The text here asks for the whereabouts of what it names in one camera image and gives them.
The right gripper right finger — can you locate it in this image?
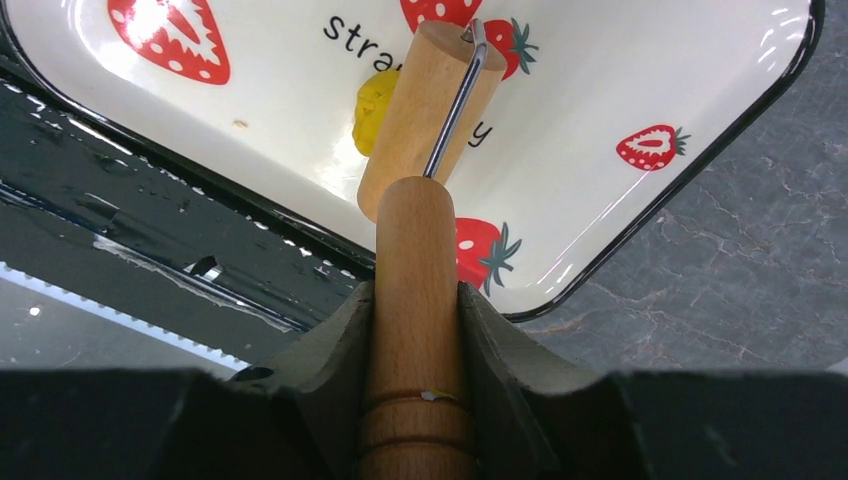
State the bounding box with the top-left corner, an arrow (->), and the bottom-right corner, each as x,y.
458,284 -> 847,479

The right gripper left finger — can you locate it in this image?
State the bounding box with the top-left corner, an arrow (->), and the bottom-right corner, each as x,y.
1,282 -> 374,479

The wooden roller with handle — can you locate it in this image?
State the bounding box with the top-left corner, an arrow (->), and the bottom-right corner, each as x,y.
356,19 -> 506,479

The white strawberry tray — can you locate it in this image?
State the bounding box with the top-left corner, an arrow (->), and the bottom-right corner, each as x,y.
1,1 -> 824,321

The yellow dough lump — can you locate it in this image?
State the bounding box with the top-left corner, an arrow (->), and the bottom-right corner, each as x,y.
352,70 -> 400,157

